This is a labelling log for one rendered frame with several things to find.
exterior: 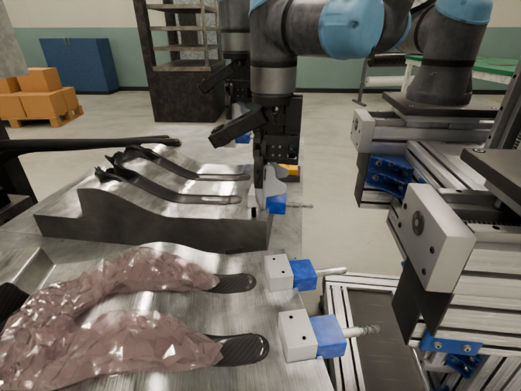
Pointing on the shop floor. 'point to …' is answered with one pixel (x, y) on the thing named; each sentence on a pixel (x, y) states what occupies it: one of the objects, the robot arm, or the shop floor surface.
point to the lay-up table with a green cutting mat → (498, 74)
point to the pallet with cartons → (37, 98)
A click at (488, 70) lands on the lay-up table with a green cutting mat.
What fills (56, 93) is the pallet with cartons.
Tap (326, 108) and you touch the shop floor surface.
